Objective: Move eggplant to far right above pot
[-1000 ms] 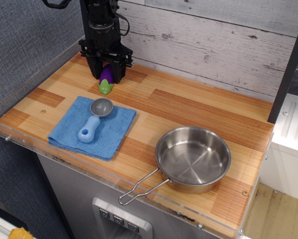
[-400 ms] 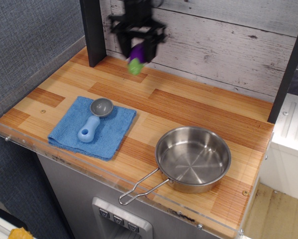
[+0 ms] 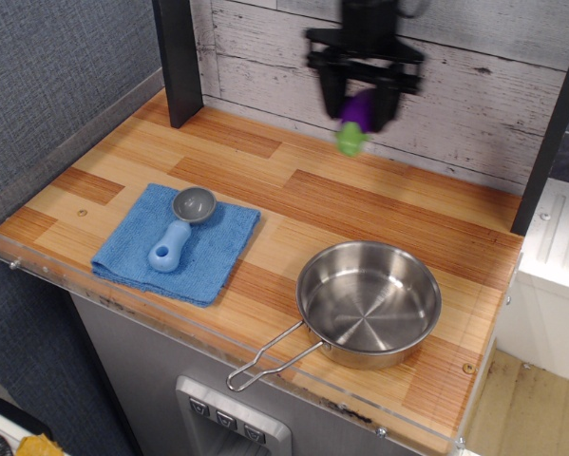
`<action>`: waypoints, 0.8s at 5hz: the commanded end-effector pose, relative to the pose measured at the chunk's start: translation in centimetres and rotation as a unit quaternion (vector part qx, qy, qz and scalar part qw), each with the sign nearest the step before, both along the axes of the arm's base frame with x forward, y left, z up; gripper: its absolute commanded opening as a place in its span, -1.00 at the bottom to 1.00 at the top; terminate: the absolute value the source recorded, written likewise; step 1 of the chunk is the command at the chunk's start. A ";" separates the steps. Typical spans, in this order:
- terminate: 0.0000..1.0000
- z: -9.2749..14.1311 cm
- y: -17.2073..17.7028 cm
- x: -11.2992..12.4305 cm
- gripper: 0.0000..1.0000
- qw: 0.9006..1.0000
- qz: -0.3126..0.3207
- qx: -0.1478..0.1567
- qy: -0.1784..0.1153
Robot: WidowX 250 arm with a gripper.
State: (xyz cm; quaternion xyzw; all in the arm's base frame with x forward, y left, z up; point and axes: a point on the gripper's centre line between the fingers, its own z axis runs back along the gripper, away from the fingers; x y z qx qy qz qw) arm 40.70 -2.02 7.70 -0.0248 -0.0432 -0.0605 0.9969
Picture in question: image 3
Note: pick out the stainless steel pot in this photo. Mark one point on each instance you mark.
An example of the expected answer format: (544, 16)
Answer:
(366, 305)

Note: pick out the black frame post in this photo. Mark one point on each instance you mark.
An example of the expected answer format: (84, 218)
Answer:
(544, 161)
(179, 59)

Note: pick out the blue grey toy scoop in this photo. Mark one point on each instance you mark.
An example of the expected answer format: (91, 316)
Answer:
(191, 206)

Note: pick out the yellow tape lump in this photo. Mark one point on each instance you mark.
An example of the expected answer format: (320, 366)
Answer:
(38, 445)

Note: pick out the grey cabinet front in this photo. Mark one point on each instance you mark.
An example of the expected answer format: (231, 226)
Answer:
(175, 399)

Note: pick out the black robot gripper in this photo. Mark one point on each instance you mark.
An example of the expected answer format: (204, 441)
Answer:
(365, 47)

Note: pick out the black left frame post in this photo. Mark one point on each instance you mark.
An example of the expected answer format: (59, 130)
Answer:
(179, 59)

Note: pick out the black right frame post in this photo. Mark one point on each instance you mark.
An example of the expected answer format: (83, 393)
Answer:
(544, 161)

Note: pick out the purple toy eggplant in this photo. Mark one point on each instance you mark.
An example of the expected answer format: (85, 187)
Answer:
(355, 123)

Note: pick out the silver control panel with buttons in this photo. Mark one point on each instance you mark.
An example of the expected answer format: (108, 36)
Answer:
(217, 424)

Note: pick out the blue folded cloth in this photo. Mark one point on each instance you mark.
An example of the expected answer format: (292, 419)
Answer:
(207, 258)

